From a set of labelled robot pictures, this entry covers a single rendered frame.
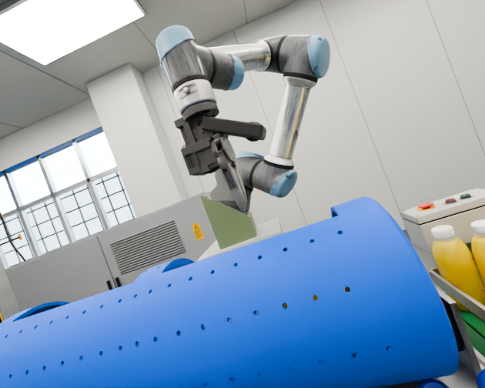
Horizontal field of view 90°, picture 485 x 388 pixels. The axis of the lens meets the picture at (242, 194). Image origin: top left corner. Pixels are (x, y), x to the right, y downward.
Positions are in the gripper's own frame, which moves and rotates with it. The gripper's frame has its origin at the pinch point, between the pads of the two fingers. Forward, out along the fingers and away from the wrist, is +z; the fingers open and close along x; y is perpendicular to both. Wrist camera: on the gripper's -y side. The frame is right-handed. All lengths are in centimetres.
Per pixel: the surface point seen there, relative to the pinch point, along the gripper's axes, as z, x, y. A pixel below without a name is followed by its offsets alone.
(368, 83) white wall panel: -77, -298, -138
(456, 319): 26.4, 5.5, -25.5
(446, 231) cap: 20.8, -14.1, -37.1
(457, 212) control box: 21, -24, -45
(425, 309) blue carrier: 17.9, 14.5, -19.3
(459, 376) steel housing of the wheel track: 36.3, 4.2, -23.7
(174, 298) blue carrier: 10.1, 10.2, 14.3
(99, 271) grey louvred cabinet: 21, -139, 180
